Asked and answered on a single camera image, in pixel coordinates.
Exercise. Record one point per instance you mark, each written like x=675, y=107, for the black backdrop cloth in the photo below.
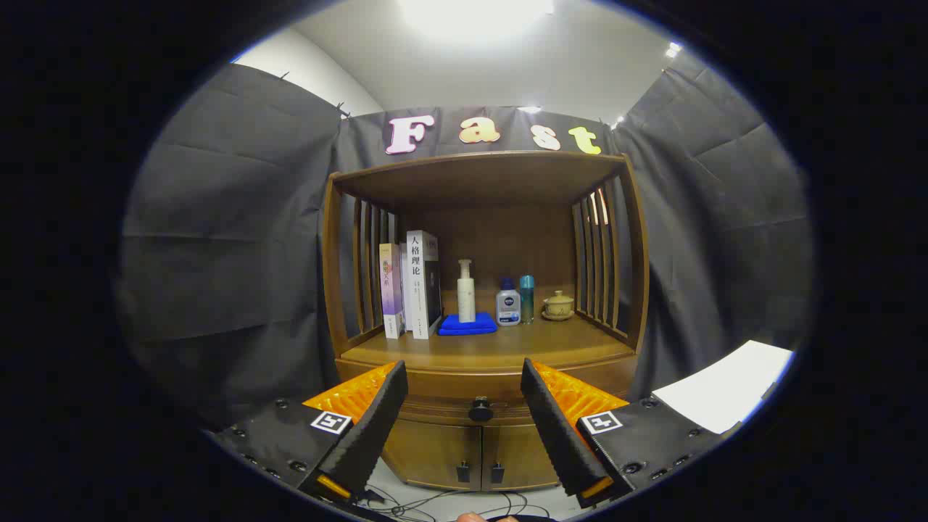
x=232, y=254

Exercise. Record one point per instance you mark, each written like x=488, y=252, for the white pump bottle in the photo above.
x=466, y=297

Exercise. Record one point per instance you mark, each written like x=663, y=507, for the wooden countertop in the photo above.
x=493, y=348

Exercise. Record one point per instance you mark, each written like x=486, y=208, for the wooden cabinet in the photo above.
x=478, y=188

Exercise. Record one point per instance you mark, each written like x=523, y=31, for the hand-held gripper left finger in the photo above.
x=370, y=435

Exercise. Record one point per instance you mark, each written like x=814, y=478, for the purple book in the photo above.
x=391, y=290

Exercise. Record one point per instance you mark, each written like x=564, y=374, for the beige lidded teacup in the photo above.
x=558, y=304

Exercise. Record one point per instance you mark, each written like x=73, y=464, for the white flat panel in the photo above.
x=725, y=388

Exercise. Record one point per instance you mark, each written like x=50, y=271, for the teal bottle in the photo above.
x=527, y=301

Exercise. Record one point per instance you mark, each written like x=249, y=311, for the white blue-capped lotion bottle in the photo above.
x=508, y=308

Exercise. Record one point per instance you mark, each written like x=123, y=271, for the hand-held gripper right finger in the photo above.
x=558, y=435

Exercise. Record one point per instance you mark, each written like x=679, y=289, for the white book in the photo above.
x=415, y=290

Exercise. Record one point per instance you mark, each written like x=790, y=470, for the wooden drawer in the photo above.
x=464, y=388

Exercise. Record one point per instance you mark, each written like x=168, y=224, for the blue folded cloth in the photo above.
x=464, y=328

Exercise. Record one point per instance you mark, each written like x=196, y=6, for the black round drawer knob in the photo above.
x=481, y=412

